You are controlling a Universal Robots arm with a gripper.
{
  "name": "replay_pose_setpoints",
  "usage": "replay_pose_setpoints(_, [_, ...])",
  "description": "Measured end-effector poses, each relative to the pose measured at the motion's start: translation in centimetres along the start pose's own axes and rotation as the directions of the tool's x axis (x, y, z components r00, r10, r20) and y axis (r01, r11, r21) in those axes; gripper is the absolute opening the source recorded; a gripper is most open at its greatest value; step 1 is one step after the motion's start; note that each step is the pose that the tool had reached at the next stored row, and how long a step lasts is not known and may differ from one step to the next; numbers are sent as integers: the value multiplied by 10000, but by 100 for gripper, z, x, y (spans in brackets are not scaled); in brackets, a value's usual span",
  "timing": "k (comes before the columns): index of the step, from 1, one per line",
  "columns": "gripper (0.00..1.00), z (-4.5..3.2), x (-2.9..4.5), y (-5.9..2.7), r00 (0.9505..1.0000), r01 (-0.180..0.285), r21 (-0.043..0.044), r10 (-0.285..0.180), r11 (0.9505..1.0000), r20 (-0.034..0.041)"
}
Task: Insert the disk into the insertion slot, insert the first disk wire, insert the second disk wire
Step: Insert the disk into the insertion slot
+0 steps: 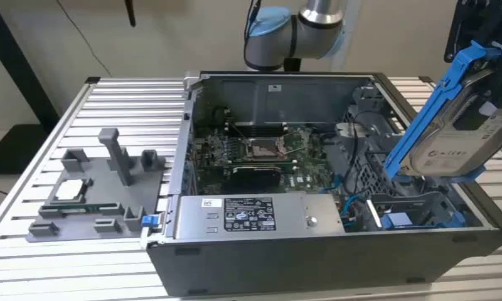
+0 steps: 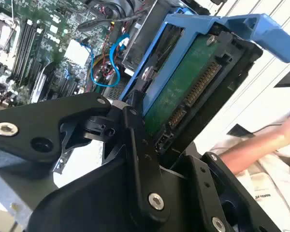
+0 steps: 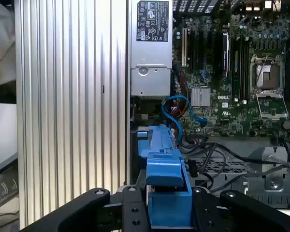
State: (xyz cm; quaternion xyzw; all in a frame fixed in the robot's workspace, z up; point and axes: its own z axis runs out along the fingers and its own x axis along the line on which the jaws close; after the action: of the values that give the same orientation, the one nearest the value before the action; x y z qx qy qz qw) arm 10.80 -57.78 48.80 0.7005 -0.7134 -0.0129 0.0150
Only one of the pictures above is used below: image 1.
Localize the black RAM slots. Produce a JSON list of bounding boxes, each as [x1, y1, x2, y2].
[[228, 121, 289, 138]]

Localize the green RAM stick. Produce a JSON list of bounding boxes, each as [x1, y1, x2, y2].
[[41, 203, 120, 212]]

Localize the silver power supply unit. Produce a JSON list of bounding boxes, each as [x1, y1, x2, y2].
[[174, 193, 346, 241]]

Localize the black monitor stand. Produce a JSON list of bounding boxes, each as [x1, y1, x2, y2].
[[0, 0, 64, 175]]

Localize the grey parts rack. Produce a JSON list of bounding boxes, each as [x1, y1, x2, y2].
[[25, 127, 167, 244]]

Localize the long black wire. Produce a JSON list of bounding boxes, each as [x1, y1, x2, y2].
[[343, 109, 389, 197]]

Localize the hard disk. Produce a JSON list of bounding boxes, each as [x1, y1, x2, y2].
[[381, 210, 466, 231], [382, 40, 502, 185]]

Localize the black open PC case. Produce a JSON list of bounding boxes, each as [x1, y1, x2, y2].
[[140, 70, 502, 297]]

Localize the thin black wall cable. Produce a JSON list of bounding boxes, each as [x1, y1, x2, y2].
[[56, 0, 113, 78]]

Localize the green motherboard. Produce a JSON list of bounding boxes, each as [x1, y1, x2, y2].
[[190, 125, 345, 197]]

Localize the CPU socket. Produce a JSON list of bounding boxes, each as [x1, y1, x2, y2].
[[244, 136, 286, 159]]

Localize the blue wire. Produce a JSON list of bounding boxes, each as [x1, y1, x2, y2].
[[325, 174, 363, 226]]

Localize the metal socket cover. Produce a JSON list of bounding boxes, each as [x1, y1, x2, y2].
[[275, 135, 293, 157]]

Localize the grey metal disk bay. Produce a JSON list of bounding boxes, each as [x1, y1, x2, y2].
[[325, 105, 486, 233]]

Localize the black antenna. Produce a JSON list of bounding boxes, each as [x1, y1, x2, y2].
[[124, 0, 138, 28]]

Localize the black graphics card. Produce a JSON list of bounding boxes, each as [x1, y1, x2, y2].
[[223, 164, 283, 194]]

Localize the black arm joint cable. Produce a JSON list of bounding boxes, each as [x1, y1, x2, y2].
[[243, 0, 263, 41]]

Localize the thin locking lever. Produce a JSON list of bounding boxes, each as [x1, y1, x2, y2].
[[286, 131, 309, 154]]

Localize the silver CPU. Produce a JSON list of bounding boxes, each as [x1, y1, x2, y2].
[[55, 180, 87, 202]]

